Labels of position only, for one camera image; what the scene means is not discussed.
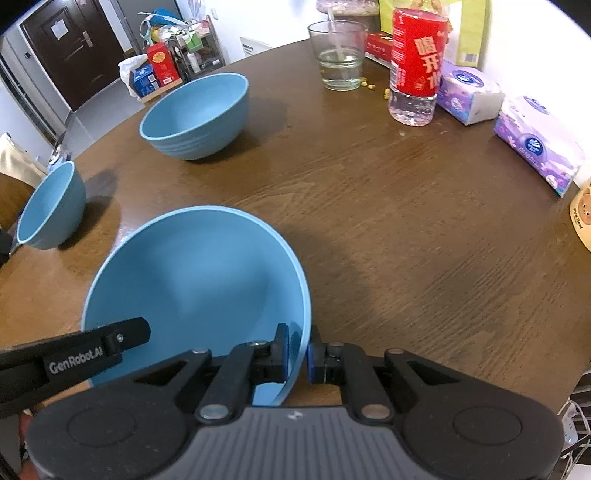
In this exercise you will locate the cream bear mug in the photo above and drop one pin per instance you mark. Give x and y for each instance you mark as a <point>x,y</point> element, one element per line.
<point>582,217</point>

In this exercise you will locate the power strip with white chargers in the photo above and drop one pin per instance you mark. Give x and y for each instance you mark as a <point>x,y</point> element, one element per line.
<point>575,434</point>

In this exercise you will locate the small red box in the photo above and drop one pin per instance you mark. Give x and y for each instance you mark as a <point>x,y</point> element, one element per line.
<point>378,48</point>

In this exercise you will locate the red label water bottle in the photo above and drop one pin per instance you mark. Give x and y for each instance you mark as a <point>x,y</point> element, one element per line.
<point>418,55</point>

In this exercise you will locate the white straw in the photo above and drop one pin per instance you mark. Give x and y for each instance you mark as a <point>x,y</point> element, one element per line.
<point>336,32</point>

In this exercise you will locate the blue bowl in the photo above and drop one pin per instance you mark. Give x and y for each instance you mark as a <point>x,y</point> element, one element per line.
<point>55,212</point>
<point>194,124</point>
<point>194,286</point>

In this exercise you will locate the person's left hand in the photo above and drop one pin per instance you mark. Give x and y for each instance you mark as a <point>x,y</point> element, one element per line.
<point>25,429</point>

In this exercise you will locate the white plastic bag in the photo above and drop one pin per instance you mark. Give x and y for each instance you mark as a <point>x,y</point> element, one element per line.
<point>128,69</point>

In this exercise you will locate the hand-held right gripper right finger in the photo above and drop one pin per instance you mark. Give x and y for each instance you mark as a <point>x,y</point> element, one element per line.
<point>315,357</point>

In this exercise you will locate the scattered yellow kernels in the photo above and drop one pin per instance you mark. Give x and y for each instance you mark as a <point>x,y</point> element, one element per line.
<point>367,85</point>

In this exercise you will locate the dark brown door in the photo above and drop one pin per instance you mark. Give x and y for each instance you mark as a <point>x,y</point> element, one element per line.
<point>69,64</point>

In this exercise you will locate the blue carton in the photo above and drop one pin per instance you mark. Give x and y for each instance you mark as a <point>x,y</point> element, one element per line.
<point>145,81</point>

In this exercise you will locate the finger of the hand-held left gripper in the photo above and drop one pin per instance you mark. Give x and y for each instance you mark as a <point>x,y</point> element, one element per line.
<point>131,336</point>

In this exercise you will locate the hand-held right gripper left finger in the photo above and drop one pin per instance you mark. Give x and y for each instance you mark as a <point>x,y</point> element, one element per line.
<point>280,355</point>

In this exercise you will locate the blue white bag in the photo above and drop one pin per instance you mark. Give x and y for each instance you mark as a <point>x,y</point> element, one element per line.
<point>161,16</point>

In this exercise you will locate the pink mottled vase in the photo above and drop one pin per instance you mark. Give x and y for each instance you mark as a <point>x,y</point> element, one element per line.
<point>346,7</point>

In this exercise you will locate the white paper notice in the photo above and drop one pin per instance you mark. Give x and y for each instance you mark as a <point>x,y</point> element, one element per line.
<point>59,30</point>

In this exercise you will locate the red carton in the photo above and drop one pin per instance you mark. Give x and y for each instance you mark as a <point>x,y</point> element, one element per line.
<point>162,64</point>

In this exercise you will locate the storage cart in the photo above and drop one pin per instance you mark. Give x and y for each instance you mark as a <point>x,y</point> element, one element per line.
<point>198,50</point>

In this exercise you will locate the beige cloth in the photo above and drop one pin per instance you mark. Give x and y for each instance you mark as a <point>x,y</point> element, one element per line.
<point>18,161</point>

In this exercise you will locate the purple tissue pack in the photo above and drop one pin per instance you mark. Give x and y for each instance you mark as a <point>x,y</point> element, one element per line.
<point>535,143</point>
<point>466,90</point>

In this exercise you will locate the green snack box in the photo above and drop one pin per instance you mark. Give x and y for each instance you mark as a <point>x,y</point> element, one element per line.
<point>471,37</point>

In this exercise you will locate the clear drinking glass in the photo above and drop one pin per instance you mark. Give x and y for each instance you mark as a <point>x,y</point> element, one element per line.
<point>339,69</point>

